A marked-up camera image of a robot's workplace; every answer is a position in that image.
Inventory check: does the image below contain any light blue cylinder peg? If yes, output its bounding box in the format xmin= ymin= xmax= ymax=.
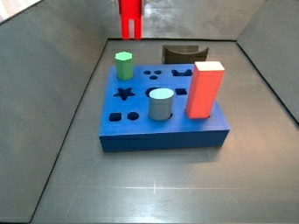
xmin=148 ymin=88 xmax=173 ymax=121

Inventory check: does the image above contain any blue foam shape-sorter block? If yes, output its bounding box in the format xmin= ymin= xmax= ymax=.
xmin=97 ymin=64 xmax=229 ymax=152

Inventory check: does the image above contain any tall red square peg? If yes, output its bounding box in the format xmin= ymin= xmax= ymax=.
xmin=185 ymin=61 xmax=225 ymax=119

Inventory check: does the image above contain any black curved fixture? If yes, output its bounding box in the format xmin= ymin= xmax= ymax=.
xmin=162 ymin=45 xmax=209 ymax=64

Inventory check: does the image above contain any green hexagonal peg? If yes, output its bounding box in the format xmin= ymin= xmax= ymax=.
xmin=114 ymin=52 xmax=133 ymax=81

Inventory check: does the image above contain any red two-pronged square-circle object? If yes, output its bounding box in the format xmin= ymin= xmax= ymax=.
xmin=117 ymin=0 xmax=141 ymax=39

